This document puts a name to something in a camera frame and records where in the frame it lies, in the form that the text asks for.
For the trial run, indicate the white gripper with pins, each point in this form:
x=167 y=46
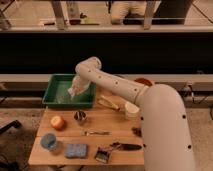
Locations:
x=78 y=86

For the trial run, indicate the small metal cup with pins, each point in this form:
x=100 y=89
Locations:
x=80 y=117

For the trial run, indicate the person in beige pants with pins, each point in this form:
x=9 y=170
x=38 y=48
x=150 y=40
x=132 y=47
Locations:
x=120 y=9

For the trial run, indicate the black handled brush tool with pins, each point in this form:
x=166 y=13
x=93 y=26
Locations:
x=103 y=153

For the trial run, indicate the wooden table board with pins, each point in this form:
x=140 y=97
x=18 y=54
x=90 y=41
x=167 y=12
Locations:
x=99 y=118

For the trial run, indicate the red bowl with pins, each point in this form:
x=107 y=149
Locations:
x=144 y=81

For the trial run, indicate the white cup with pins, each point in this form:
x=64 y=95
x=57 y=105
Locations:
x=131 y=110

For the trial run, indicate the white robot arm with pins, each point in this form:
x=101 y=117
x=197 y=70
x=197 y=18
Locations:
x=165 y=128

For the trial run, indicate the orange fruit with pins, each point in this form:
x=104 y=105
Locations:
x=57 y=122

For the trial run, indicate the blue sponge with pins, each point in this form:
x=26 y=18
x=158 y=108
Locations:
x=75 y=151

